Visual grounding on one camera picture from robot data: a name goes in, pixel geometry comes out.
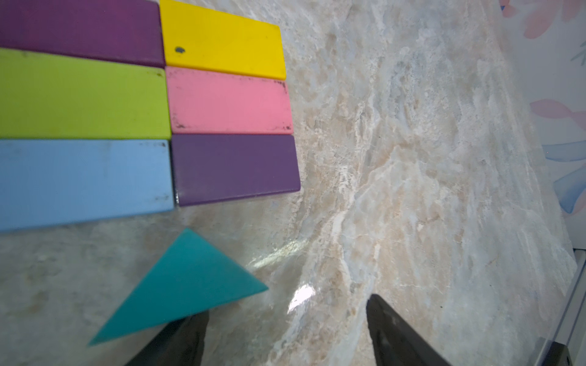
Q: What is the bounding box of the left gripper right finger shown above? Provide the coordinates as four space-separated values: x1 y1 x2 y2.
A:
366 294 450 366

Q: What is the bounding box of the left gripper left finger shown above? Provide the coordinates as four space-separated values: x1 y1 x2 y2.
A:
126 310 209 366

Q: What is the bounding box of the teal wedge block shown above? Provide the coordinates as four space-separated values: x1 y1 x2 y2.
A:
89 229 268 346

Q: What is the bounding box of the purple rectangular block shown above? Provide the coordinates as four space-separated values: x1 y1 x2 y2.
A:
171 134 301 207

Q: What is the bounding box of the light blue rectangular block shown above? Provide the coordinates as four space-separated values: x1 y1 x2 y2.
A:
1 140 175 232

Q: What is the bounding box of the pink rectangular block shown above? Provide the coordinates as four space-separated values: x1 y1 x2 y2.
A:
165 66 294 135

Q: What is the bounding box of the lime green small block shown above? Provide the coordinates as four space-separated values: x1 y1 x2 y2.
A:
1 48 171 140

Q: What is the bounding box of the yellow small block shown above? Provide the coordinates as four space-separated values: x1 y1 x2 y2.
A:
160 1 286 80

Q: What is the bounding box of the dark purple small block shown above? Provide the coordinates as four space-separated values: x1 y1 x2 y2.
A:
1 0 166 68

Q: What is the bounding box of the aluminium front rail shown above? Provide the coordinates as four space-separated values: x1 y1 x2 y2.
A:
530 249 585 365

